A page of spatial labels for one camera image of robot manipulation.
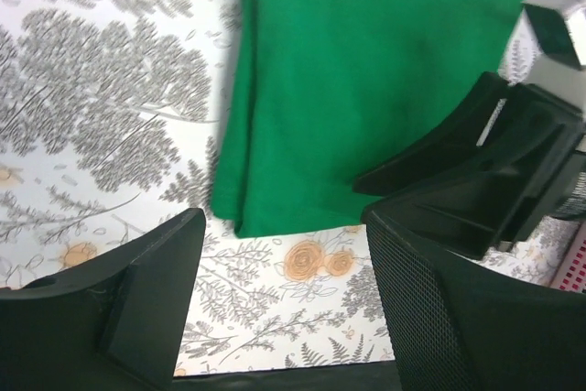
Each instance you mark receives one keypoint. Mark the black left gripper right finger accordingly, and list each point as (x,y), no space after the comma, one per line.
(456,325)

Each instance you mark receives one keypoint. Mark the green t shirt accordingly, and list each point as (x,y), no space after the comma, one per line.
(327,89)

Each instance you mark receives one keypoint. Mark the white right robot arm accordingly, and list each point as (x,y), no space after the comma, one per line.
(559,28)

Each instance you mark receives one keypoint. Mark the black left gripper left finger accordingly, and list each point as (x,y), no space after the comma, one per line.
(114,322)

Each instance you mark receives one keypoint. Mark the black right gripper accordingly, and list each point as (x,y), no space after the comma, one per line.
(468,198)

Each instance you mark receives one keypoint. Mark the white plastic laundry basket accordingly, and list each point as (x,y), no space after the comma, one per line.
(571,275)

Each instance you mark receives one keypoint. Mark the floral table cloth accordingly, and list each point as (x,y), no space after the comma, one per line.
(112,116)

